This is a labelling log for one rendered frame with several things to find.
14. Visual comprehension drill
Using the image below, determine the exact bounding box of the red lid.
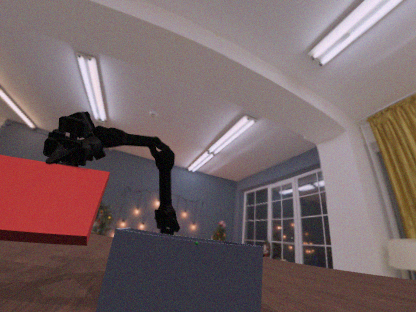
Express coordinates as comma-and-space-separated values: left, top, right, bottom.
0, 155, 110, 246

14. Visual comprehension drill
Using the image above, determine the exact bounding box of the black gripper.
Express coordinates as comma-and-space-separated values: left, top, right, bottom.
46, 116, 96, 168

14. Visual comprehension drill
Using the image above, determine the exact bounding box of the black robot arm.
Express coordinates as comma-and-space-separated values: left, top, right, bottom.
43, 111, 180, 235

